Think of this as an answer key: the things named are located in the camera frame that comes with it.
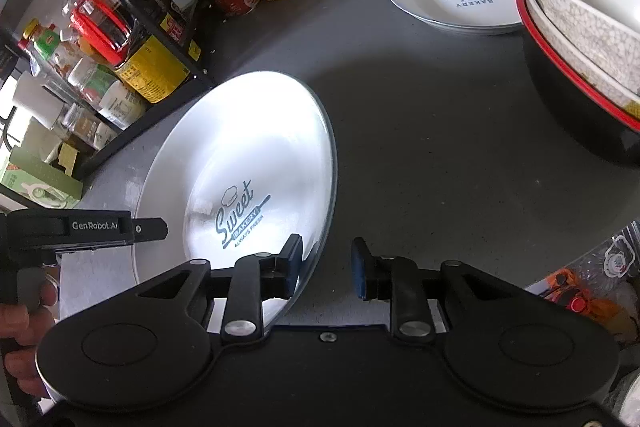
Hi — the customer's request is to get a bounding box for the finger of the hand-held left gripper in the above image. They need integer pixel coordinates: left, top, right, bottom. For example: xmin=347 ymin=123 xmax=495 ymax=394
xmin=131 ymin=217 xmax=169 ymax=244

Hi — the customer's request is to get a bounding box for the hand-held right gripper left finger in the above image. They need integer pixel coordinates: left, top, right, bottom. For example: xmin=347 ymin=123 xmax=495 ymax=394
xmin=132 ymin=233 xmax=304 ymax=344

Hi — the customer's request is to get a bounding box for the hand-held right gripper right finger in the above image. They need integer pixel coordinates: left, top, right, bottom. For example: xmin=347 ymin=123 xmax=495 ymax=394
xmin=350 ymin=236 xmax=529 ymax=345

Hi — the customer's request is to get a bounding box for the large white plate blue print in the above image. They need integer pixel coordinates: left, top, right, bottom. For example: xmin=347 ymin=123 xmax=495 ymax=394
xmin=132 ymin=70 xmax=339 ymax=334

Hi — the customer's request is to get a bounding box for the red and black bowl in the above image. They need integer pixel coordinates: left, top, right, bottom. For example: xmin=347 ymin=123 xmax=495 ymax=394
xmin=515 ymin=0 xmax=640 ymax=167

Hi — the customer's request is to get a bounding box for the white patterned bowl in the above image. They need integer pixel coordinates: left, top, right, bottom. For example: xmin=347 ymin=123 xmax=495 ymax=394
xmin=525 ymin=0 xmax=640 ymax=120
xmin=523 ymin=0 xmax=640 ymax=98

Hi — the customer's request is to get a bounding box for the person's left hand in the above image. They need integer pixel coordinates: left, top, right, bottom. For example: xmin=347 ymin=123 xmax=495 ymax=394
xmin=0 ymin=279 xmax=64 ymax=401

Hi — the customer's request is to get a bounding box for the green carton box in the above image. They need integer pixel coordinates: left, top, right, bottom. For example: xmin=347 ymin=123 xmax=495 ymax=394
xmin=0 ymin=146 xmax=85 ymax=211

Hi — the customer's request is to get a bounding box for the small glass jar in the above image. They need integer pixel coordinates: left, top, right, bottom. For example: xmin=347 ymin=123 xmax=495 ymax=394
xmin=52 ymin=104 xmax=119 ymax=154

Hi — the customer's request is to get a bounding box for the black metal shelf rack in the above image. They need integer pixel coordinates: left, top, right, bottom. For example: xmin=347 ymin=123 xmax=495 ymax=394
xmin=0 ymin=0 xmax=219 ymax=214

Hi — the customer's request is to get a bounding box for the small white jar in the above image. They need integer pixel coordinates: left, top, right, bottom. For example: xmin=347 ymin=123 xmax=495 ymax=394
xmin=97 ymin=81 xmax=149 ymax=131

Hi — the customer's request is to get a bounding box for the small jar green cap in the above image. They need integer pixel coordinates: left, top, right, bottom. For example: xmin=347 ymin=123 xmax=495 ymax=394
xmin=79 ymin=61 xmax=120 ymax=102

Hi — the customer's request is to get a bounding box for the sauce bottle yellow cap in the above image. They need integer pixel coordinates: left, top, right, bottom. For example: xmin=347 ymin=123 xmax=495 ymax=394
xmin=19 ymin=19 xmax=87 ymax=78

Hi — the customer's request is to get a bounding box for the orange and red object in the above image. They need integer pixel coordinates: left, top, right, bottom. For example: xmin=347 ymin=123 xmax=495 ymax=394
xmin=544 ymin=268 xmax=621 ymax=323

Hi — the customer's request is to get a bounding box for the large oil bottle red handle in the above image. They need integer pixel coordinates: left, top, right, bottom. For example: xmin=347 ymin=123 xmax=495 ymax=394
xmin=53 ymin=0 xmax=194 ymax=106

